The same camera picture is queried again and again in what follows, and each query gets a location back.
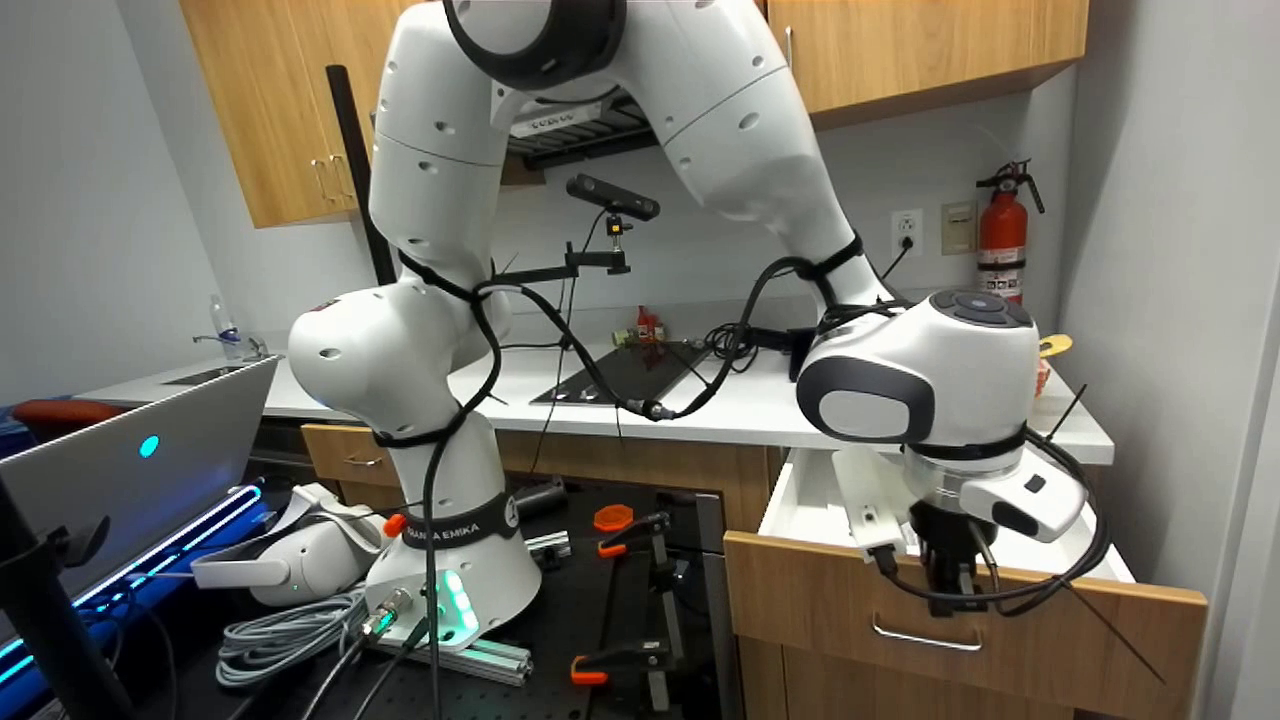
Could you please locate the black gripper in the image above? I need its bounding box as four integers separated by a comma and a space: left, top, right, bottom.
913, 504, 998, 616

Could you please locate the white wooden-front drawer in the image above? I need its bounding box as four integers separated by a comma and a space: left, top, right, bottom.
724, 453, 1207, 720

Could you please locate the checkered wicker basket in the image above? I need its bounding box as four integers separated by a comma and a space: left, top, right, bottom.
1031, 331, 1078, 399

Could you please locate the orange black clamp lower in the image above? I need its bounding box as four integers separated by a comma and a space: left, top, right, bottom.
568, 641, 667, 690

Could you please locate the orange black clamp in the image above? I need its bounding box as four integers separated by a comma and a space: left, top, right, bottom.
591, 504, 671, 561
568, 641, 667, 690

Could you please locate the orange black clamp upper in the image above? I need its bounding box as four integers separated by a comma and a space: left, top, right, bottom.
591, 504, 671, 561

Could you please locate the red fire extinguisher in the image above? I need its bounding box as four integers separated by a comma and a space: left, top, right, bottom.
977, 160, 1045, 305

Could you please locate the black induction cooktop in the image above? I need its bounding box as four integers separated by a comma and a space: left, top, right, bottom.
541, 339, 705, 404

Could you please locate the small red brown figurine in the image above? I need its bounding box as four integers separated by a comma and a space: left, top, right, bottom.
627, 307, 667, 348

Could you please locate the wooden upper cabinet right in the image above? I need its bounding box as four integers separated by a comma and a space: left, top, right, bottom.
765, 0, 1094, 116

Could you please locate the steel range hood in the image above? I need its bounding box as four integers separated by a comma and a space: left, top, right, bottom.
508, 94, 652, 168

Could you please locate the white VR headset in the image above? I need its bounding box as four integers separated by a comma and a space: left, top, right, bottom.
192, 485, 384, 607

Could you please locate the chrome sink faucet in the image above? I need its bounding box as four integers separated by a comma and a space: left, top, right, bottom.
197, 296, 269, 361

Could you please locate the grey open laptop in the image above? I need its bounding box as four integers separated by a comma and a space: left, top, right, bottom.
0, 361, 275, 583

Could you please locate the beige wall switch plate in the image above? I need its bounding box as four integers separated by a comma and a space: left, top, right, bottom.
940, 202, 977, 257

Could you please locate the white wall outlet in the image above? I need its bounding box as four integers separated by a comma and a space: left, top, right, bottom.
893, 209, 923, 251

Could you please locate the black camera on stand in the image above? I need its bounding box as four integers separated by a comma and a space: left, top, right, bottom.
497, 176, 659, 284

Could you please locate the grey coiled cable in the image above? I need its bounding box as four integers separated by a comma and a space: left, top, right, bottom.
214, 593, 368, 694

